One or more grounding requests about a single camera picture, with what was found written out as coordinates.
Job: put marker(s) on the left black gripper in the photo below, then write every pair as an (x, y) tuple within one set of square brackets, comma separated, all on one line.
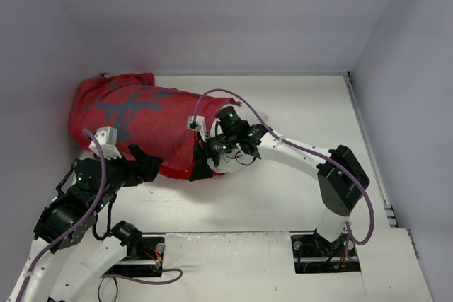
[(132, 167)]

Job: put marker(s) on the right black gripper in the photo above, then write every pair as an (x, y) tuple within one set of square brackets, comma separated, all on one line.
[(206, 152)]

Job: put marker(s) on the red navy pillowcase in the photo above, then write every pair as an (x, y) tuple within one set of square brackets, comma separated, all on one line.
[(152, 117)]

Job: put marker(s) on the white pillow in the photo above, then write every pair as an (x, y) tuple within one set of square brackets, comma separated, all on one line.
[(232, 144)]

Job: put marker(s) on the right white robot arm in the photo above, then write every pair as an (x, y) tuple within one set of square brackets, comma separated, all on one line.
[(338, 172)]

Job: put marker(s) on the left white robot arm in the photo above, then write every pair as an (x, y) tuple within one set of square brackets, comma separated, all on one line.
[(64, 222)]

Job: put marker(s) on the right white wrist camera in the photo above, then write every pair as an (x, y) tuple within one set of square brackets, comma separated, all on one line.
[(197, 124)]

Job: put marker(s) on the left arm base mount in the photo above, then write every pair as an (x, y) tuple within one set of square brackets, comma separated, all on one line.
[(144, 252)]

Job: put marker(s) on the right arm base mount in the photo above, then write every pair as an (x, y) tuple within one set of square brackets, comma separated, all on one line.
[(312, 256)]

